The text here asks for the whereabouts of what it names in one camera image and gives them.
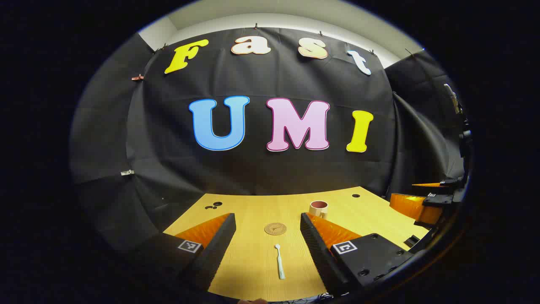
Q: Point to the white clip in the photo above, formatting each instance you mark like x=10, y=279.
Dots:
x=126, y=172

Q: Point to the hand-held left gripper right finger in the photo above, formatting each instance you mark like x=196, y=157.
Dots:
x=320, y=253

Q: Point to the wooden desktop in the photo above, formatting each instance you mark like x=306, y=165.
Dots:
x=253, y=211

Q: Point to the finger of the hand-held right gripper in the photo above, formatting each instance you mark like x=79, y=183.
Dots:
x=411, y=207
x=447, y=183

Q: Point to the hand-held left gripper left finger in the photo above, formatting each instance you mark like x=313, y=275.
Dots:
x=219, y=249

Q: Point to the black backdrop cloth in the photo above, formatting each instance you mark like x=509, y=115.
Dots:
x=261, y=169

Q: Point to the red clip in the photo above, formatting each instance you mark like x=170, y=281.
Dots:
x=137, y=77

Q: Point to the round cork coaster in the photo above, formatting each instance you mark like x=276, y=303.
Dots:
x=275, y=229

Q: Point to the pale green toothbrush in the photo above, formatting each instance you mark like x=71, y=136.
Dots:
x=280, y=264

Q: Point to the beige cup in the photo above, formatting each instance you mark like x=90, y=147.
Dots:
x=318, y=210

